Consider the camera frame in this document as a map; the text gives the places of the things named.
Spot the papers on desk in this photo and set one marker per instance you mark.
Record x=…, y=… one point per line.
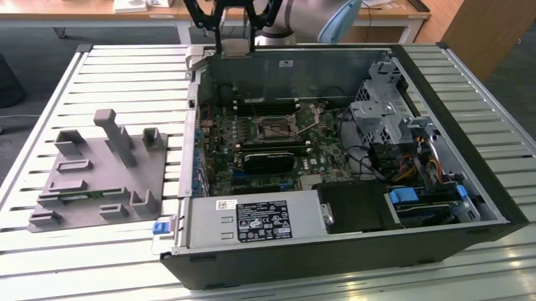
x=386, y=3

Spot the grey parts rack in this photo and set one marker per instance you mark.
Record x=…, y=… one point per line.
x=105, y=175

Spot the wooden cabinet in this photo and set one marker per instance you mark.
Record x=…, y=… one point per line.
x=490, y=34

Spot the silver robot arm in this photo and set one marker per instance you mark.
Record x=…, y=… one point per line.
x=301, y=22

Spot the black RAM slot row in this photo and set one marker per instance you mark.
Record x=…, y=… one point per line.
x=268, y=106

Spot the green motherboard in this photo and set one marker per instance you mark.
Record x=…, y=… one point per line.
x=323, y=156

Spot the grey power supply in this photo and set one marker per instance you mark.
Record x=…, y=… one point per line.
x=209, y=222

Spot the blue case latch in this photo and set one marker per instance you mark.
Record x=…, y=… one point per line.
x=162, y=227

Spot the black CPU socket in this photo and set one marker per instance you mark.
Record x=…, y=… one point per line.
x=276, y=129

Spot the small blue clip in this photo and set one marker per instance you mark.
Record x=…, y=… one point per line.
x=462, y=192

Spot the green RAM stick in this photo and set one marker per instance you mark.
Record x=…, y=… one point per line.
x=83, y=195

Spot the silver square CPU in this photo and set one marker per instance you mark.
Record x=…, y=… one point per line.
x=235, y=48

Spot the black open PC case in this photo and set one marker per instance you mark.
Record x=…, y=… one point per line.
x=319, y=263

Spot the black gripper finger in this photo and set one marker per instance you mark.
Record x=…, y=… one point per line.
x=264, y=15
x=201, y=15

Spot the thin metal locking lever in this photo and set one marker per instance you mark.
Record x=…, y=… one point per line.
x=311, y=120

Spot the hard disk in blue carrier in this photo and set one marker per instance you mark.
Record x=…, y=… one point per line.
x=404, y=197

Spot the black graphics card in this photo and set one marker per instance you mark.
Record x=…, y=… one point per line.
x=269, y=163

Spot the white box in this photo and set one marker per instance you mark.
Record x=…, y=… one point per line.
x=130, y=6

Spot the long wooden desk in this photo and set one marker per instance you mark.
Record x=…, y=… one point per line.
x=105, y=15

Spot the silver chipset heat sink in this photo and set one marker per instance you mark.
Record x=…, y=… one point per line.
x=313, y=182

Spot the silver drive cage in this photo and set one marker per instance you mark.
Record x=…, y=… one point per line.
x=378, y=109

